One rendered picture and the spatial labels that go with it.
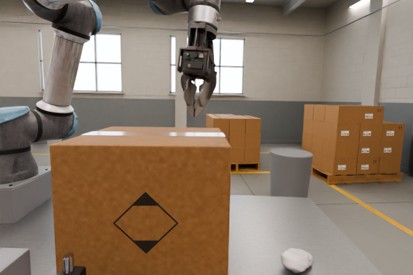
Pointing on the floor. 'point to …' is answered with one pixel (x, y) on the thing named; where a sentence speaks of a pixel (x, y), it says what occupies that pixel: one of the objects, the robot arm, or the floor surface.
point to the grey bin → (290, 172)
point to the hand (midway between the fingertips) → (195, 112)
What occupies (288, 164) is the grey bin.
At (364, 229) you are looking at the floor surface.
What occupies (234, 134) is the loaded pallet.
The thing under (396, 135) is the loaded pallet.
